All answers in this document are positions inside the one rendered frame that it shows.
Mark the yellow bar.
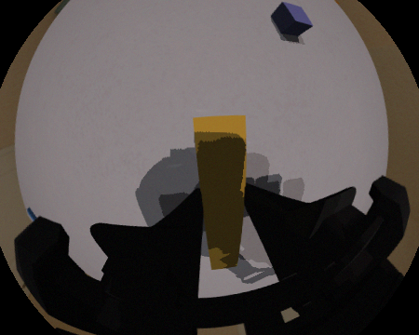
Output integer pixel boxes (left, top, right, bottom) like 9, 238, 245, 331
194, 115, 247, 269

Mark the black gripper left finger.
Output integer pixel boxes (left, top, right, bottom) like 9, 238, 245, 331
90, 189, 203, 299

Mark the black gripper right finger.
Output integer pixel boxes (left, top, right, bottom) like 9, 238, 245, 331
244, 183, 356, 282

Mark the blue rectangular block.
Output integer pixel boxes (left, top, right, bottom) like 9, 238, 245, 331
27, 208, 37, 221

